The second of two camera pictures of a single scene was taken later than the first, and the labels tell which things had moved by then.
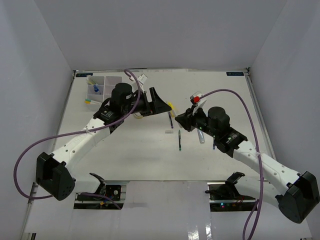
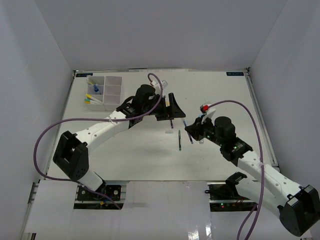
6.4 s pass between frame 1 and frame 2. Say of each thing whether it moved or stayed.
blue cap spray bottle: stayed
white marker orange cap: stayed
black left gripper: moved
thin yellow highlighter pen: stayed
